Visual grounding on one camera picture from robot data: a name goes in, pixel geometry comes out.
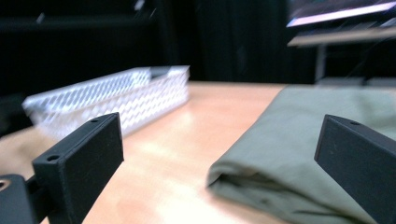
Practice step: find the olive green cloth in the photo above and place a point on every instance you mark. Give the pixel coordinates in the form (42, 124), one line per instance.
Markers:
(299, 149)

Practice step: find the light wooden computer desk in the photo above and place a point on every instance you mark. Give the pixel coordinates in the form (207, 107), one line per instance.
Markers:
(339, 36)

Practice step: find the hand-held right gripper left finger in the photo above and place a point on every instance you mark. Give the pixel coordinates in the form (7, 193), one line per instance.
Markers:
(81, 161)

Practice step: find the white perforated plastic basket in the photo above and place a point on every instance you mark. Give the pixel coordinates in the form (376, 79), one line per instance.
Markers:
(124, 96)

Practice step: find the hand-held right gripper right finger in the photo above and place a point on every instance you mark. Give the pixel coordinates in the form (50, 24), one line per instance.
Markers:
(361, 161)

